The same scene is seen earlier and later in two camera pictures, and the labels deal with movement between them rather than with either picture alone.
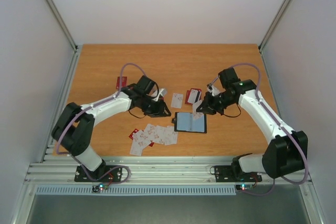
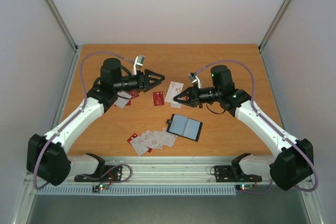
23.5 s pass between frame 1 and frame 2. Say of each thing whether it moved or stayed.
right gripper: moved
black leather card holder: moved
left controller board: stayed
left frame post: stayed
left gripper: moved
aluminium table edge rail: stayed
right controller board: stayed
